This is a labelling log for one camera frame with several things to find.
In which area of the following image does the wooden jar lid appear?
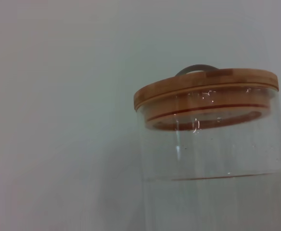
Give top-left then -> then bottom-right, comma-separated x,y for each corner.
133,63 -> 280,132

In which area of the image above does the glass water dispenser jar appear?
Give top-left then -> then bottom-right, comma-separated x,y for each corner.
135,89 -> 281,231

